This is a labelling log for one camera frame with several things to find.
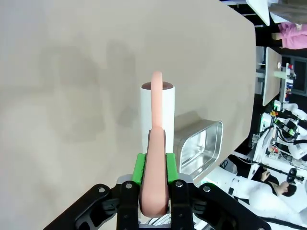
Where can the white side table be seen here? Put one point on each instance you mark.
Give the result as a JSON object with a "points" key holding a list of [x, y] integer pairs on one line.
{"points": [[260, 9]]}

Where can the wooden background table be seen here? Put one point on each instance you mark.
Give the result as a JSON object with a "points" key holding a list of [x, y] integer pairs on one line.
{"points": [[271, 74]]}

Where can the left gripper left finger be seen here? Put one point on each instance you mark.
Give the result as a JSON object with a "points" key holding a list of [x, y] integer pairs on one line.
{"points": [[108, 208]]}

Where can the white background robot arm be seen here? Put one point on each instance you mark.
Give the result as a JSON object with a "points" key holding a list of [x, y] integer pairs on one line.
{"points": [[296, 146]]}

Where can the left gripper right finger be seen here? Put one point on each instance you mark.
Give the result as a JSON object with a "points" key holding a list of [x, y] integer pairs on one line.
{"points": [[204, 208]]}

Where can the seated black haired person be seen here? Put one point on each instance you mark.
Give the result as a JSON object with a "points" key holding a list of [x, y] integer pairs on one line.
{"points": [[286, 190]]}

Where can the person in pink top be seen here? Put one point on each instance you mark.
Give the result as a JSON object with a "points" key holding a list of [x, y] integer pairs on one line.
{"points": [[293, 36]]}

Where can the rectangular metal container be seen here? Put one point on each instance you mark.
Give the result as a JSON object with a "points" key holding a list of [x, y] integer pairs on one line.
{"points": [[204, 143]]}

